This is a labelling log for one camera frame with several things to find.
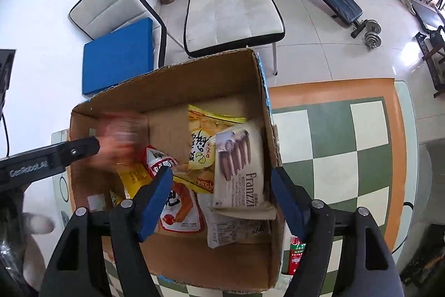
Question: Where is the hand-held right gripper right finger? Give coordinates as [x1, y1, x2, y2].
[271, 166, 406, 297]

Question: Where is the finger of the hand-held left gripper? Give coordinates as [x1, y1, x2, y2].
[64, 136, 101, 173]

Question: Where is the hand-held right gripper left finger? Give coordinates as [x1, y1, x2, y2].
[40, 166, 173, 297]

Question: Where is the red white sausage packet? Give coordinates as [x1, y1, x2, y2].
[158, 179, 204, 233]

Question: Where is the plain yellow snack packet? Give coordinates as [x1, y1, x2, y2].
[118, 161, 154, 200]

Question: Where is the pink red snack packet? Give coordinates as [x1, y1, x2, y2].
[144, 146, 179, 179]

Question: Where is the orange panda snack packet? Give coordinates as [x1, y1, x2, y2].
[99, 112, 150, 165]

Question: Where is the beige chocolate biscuit packet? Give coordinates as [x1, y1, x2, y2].
[209, 121, 277, 219]

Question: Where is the white translucent snack packet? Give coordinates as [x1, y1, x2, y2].
[205, 203, 272, 249]

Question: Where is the cardboard box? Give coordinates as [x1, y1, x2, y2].
[68, 48, 284, 291]

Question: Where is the yellow potato chip packet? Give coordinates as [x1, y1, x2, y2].
[188, 104, 249, 193]

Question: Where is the red packet with white label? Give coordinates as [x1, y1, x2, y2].
[288, 236, 306, 276]

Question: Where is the black flat panel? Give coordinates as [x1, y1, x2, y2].
[0, 49, 17, 110]

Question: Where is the blue foam cushion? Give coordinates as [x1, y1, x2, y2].
[83, 18, 154, 96]

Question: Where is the chrome dumbbell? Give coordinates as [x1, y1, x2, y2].
[363, 19, 382, 50]

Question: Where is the dark wooden chair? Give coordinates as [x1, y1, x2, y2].
[415, 26, 445, 99]

